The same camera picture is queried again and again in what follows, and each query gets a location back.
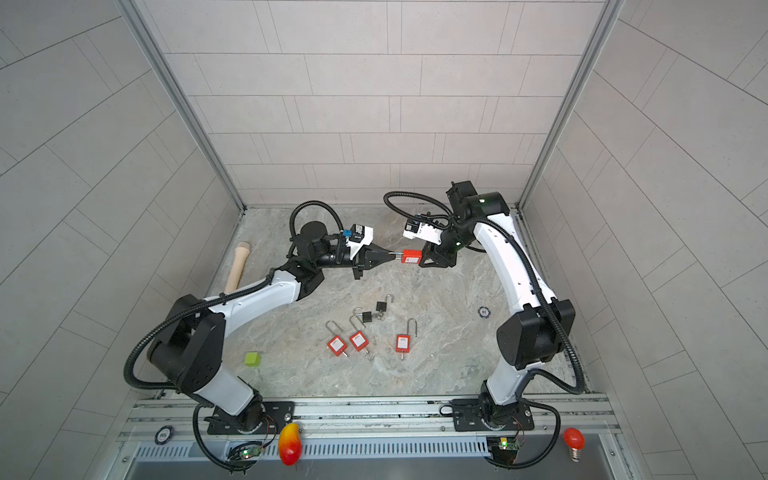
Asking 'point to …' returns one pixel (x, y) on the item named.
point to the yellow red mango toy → (290, 444)
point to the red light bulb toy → (574, 440)
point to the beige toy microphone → (241, 254)
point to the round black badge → (163, 435)
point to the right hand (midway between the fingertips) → (424, 254)
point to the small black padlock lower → (366, 316)
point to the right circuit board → (503, 449)
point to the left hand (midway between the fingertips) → (398, 257)
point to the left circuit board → (246, 452)
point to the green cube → (252, 359)
